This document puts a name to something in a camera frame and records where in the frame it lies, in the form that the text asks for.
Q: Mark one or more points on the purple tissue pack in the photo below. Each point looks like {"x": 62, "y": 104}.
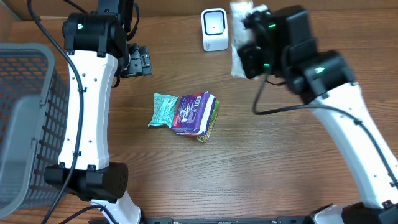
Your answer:
{"x": 194, "y": 114}

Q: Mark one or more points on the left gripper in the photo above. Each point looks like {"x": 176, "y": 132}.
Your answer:
{"x": 142, "y": 60}

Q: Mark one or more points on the white barcode scanner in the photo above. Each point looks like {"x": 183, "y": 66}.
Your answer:
{"x": 214, "y": 27}

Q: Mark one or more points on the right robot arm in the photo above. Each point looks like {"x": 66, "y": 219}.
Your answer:
{"x": 281, "y": 43}

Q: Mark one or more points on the grey plastic shopping basket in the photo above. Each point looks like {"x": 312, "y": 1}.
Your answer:
{"x": 34, "y": 102}

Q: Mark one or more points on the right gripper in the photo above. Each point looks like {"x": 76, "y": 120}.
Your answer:
{"x": 247, "y": 54}

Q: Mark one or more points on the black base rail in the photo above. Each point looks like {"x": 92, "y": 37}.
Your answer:
{"x": 278, "y": 220}

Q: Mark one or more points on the green snack packet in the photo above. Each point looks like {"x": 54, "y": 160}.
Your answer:
{"x": 206, "y": 136}

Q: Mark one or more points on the white tube gold cap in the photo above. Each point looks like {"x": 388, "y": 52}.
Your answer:
{"x": 239, "y": 35}

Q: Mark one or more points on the teal wet wipes pack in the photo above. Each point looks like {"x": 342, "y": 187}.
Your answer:
{"x": 164, "y": 109}

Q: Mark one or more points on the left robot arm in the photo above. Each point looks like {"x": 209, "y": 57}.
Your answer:
{"x": 98, "y": 49}

